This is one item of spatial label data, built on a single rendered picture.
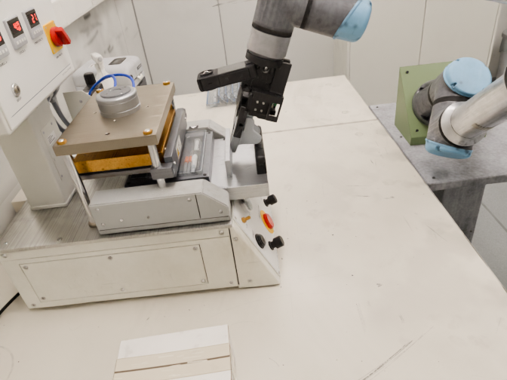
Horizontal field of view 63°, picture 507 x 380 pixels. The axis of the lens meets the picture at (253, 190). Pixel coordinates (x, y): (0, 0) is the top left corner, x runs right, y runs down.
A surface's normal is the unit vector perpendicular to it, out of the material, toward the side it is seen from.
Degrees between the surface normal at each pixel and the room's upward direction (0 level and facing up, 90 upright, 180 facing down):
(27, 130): 90
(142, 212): 90
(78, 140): 0
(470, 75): 41
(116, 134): 0
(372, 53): 90
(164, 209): 90
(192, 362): 1
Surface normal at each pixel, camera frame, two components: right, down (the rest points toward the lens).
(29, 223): -0.11, -0.83
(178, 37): 0.06, 0.55
